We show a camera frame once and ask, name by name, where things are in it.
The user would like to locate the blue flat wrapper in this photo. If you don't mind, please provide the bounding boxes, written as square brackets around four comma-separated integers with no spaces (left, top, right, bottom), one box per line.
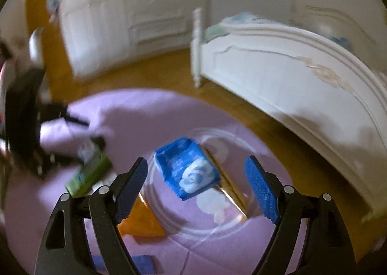
[92,255,161,275]

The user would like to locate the purple table cloth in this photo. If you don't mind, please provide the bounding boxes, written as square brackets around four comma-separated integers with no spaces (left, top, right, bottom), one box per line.
[4,89,309,275]

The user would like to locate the mustard orange wrapper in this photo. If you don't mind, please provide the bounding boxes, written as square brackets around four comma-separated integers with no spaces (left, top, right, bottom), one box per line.
[116,195,166,238]

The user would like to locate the blue floral packet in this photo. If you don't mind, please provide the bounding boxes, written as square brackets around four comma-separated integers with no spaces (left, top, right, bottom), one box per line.
[154,137,221,201]

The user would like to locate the light blue blanket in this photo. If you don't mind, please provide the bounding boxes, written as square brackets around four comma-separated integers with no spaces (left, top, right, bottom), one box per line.
[224,12,264,26]

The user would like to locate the white wooden bed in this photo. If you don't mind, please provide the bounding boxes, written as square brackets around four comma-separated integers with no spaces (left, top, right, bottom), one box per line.
[190,7,387,225]

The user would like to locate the shiny gold foil wrapper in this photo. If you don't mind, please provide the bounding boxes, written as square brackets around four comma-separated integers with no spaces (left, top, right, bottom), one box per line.
[202,146,252,223]

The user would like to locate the green bed sheet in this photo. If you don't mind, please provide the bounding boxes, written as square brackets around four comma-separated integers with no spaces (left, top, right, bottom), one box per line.
[204,25,228,42]

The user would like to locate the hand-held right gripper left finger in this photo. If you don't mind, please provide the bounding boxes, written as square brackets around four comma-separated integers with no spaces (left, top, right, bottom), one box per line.
[34,156,149,275]

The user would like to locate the clear glass plate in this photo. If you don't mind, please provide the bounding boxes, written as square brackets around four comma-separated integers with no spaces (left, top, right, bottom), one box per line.
[142,128,291,237]

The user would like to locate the white wardrobe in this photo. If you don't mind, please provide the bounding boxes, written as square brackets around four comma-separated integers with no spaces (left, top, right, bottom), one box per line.
[57,0,212,80]

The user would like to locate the green drink powder packet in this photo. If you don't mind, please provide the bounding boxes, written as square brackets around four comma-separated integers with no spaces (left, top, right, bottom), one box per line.
[66,140,113,198]

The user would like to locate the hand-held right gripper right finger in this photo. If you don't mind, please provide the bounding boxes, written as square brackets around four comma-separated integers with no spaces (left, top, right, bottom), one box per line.
[245,156,357,275]

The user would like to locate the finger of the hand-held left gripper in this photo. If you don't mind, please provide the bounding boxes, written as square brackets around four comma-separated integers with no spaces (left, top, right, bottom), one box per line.
[29,137,106,177]
[39,101,90,127]

